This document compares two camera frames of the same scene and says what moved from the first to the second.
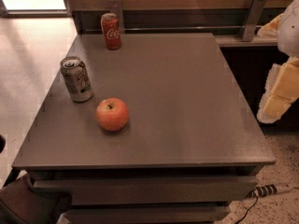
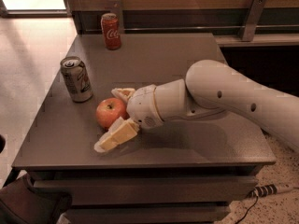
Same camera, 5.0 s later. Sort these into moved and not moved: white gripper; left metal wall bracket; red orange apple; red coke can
Moved: white gripper
Not moved: red orange apple; left metal wall bracket; red coke can
